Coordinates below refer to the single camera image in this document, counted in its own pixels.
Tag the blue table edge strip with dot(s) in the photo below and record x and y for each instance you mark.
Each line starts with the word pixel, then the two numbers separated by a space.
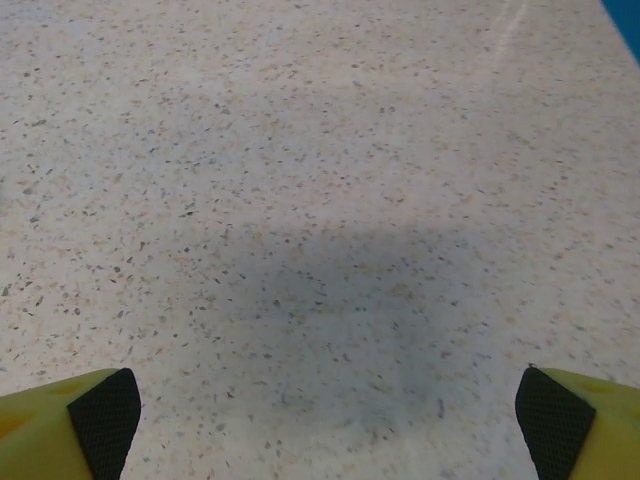
pixel 629 20

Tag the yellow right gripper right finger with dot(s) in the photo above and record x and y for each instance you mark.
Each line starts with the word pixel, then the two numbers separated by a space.
pixel 590 435

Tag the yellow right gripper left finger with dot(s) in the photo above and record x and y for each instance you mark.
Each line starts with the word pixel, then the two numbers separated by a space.
pixel 60 435

